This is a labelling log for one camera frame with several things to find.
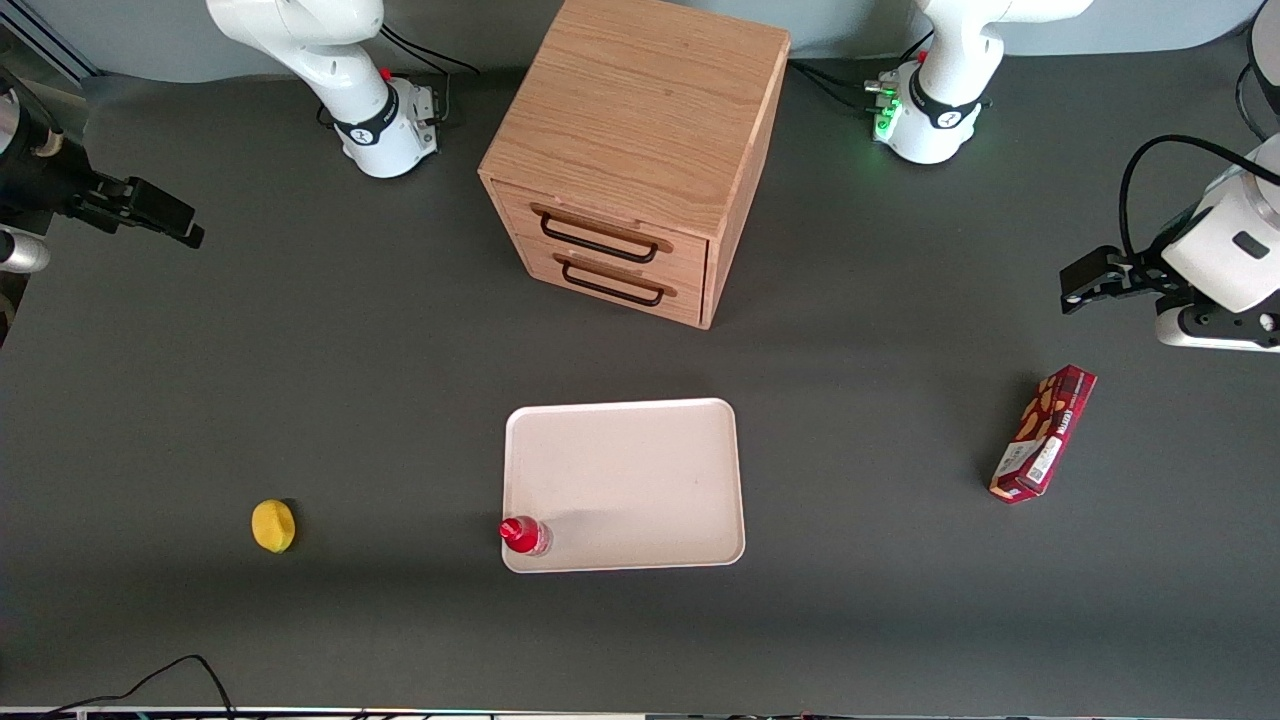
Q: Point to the red coke bottle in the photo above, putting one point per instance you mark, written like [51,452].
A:
[522,535]

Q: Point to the yellow lemon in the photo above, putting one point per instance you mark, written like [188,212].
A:
[273,526]

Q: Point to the red snack box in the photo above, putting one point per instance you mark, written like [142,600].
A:
[1045,432]

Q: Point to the white rectangular tray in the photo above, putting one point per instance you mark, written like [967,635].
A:
[640,475]

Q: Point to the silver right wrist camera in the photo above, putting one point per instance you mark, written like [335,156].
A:
[22,254]

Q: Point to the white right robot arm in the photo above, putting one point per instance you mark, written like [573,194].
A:
[345,60]

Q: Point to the aluminium frame profile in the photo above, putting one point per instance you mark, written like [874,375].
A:
[45,40]

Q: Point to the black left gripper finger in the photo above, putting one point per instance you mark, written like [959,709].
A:
[1100,295]
[1095,265]

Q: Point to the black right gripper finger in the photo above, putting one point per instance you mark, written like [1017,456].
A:
[192,238]
[158,204]

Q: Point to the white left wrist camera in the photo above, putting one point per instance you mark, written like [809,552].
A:
[1215,325]

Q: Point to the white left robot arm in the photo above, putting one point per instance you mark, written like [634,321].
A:
[945,90]

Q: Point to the wooden drawer cabinet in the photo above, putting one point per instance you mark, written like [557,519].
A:
[640,110]

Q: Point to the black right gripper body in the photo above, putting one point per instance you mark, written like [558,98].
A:
[42,176]

